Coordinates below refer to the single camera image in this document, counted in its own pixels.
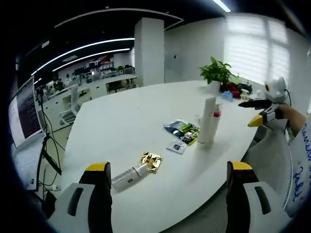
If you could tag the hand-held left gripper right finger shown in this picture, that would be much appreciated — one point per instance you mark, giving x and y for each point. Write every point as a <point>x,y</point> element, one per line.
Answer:
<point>245,204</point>

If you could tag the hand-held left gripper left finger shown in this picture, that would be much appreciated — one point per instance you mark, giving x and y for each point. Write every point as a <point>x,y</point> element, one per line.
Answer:
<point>85,204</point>

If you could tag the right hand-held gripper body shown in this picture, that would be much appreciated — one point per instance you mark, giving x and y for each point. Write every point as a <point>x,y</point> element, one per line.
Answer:
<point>275,89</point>

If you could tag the red collared skincare pump bottle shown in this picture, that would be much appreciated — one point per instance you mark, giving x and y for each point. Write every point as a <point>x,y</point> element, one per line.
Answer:
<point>217,121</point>

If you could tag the white skincare tube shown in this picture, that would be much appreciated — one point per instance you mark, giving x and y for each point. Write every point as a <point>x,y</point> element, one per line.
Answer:
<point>207,121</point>

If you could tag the grey green skincare sachet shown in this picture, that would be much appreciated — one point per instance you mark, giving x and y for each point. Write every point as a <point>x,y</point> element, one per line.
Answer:
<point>182,128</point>

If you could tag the gold foil skincare sachet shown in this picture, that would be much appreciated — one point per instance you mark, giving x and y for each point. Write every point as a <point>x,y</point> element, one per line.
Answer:
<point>151,162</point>

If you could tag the clear skincare sachet blue square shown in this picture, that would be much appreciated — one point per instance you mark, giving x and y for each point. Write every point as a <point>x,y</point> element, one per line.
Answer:
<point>177,146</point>

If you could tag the person's right hand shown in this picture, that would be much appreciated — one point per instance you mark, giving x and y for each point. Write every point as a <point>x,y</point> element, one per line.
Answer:
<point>289,115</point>

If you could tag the black bag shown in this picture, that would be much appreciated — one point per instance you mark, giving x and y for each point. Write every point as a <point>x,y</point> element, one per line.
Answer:
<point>244,87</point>

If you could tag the blue plastic bag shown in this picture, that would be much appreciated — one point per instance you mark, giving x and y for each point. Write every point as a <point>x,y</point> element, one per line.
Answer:
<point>227,95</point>

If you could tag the white mesh chair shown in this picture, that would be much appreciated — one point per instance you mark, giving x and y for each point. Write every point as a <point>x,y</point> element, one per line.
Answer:
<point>269,155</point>

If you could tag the white window blind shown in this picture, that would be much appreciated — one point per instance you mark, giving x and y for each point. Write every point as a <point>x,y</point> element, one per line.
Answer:
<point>255,48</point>

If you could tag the potted green plant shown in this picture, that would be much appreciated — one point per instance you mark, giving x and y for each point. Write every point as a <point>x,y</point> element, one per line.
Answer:
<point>217,71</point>

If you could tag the white office chair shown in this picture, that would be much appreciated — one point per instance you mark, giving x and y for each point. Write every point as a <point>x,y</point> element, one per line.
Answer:
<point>71,106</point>

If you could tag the computer monitor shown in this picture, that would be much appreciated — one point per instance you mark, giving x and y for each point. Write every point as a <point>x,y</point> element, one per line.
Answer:
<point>25,114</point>

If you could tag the white office counter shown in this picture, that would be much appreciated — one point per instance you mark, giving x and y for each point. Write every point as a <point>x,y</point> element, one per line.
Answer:
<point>97,86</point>

